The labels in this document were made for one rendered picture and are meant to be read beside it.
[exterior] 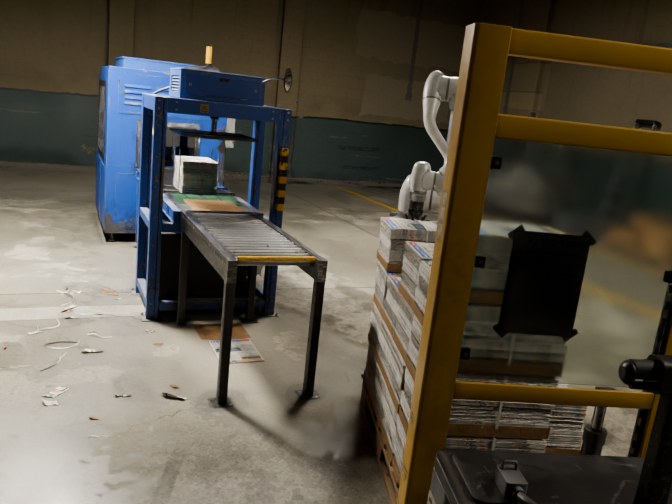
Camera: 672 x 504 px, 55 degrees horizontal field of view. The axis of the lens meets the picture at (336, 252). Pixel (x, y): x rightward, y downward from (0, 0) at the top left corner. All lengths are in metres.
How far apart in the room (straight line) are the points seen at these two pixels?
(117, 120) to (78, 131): 5.17
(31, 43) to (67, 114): 1.20
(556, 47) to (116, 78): 5.49
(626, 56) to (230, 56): 10.81
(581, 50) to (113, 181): 5.64
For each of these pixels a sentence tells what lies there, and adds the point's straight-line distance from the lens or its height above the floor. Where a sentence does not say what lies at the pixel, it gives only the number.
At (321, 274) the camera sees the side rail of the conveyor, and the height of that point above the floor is 0.72.
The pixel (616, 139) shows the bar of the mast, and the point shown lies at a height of 1.62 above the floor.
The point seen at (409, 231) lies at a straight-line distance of 3.23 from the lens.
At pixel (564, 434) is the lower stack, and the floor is 0.47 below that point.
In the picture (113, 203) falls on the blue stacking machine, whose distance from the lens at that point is 6.88.
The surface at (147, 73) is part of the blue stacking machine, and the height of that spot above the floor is 1.71.
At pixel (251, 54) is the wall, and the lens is 12.37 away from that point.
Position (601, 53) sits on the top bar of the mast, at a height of 1.82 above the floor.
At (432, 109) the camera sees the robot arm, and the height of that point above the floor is 1.65.
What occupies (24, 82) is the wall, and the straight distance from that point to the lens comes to 11.90.
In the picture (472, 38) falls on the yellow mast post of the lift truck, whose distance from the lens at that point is 1.63.
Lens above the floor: 1.63
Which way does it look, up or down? 13 degrees down
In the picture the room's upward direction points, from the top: 6 degrees clockwise
